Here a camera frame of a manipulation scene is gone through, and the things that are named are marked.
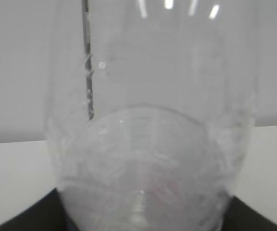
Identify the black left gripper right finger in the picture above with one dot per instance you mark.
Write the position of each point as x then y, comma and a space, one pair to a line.
241, 217

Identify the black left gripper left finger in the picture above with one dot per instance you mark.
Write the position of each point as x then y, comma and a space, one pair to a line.
47, 214

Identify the clear water bottle red label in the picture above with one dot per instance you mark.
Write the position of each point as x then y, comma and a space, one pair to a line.
149, 110

